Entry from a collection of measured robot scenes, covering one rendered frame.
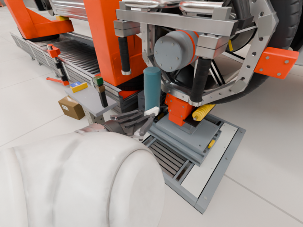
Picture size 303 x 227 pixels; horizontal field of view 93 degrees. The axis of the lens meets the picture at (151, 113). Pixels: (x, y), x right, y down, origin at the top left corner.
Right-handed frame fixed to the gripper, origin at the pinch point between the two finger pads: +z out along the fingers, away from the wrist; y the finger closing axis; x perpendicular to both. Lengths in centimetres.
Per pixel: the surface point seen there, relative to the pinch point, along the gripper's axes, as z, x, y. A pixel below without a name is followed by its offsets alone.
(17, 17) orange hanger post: 40, -18, 242
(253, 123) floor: 130, 38, -44
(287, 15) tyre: 28, -36, -25
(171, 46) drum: 10.8, -21.6, 3.3
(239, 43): 78, -29, -9
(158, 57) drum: 12.6, -16.9, 9.0
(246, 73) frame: 24.9, -17.2, -21.5
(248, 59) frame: 23.7, -21.8, -20.2
